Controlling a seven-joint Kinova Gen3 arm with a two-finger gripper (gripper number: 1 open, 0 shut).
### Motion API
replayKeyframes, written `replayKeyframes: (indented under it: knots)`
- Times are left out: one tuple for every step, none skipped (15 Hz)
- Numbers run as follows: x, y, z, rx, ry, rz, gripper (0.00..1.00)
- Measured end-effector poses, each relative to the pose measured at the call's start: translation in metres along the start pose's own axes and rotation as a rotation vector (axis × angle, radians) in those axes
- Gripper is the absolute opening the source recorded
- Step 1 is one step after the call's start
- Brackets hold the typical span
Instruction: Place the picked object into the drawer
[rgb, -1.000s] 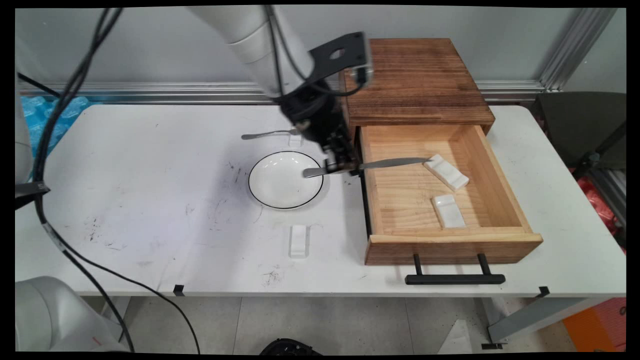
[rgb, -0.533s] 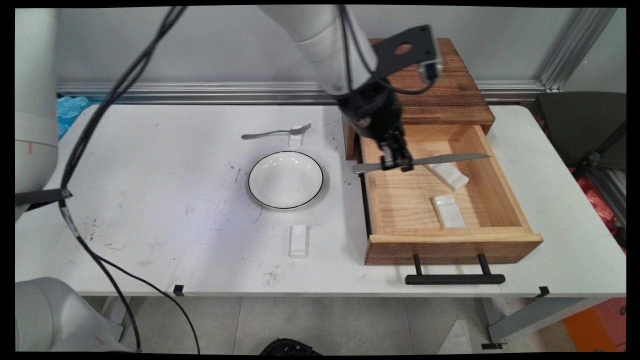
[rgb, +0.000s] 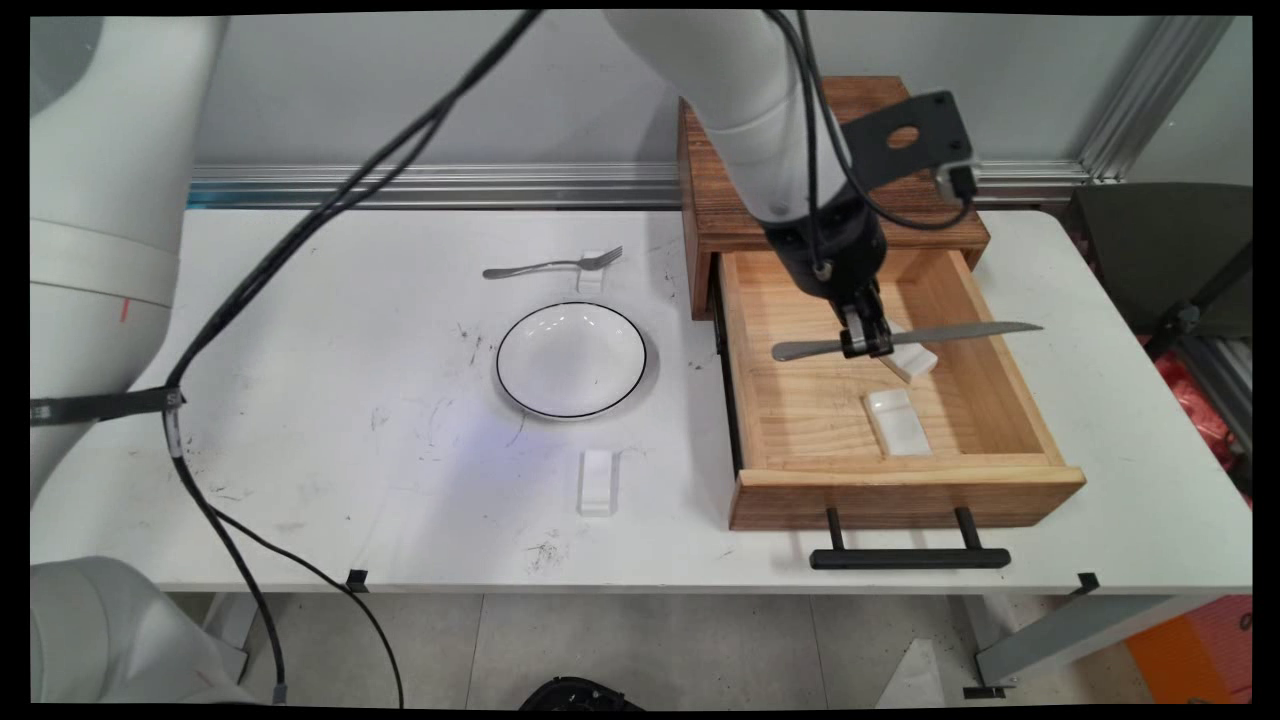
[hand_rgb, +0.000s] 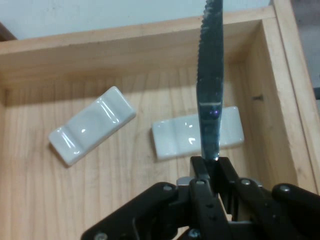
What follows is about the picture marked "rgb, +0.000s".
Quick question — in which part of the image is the black cable bundle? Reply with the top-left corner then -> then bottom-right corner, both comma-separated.
160,10 -> 976,708

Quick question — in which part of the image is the dark wooden cabinet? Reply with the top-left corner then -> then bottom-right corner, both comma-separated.
678,76 -> 992,321

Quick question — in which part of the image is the red bag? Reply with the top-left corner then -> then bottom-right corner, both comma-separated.
1140,335 -> 1253,501

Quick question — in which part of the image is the aluminium profile post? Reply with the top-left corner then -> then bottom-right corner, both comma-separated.
1078,15 -> 1237,183

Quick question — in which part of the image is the black round floor object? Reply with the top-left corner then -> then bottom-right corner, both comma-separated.
518,677 -> 641,711

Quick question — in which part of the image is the grey velcro strap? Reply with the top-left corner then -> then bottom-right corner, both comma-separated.
30,388 -> 186,427

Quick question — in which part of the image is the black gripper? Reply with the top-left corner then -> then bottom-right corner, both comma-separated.
765,195 -> 896,360

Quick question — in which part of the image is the aluminium profile rail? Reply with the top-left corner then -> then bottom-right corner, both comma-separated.
188,163 -> 1091,209

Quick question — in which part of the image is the black drawer handle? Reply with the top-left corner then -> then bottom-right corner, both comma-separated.
810,506 -> 1013,571

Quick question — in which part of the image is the silver metal fork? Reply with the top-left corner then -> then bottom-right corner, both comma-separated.
483,246 -> 624,280

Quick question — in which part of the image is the silver metal knife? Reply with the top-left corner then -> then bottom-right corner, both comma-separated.
771,321 -> 1045,363

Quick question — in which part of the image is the white plate black rim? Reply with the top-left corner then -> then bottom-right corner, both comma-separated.
496,302 -> 649,420

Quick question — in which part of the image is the light wooden drawer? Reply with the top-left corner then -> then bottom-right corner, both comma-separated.
716,248 -> 1088,531

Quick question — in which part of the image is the orange box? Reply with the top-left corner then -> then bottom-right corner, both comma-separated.
1125,596 -> 1253,704

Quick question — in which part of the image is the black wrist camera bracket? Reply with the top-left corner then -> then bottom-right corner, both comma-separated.
840,90 -> 982,206

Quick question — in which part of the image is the grey table leg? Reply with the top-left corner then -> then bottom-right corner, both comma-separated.
205,592 -> 263,681
965,595 -> 1206,691

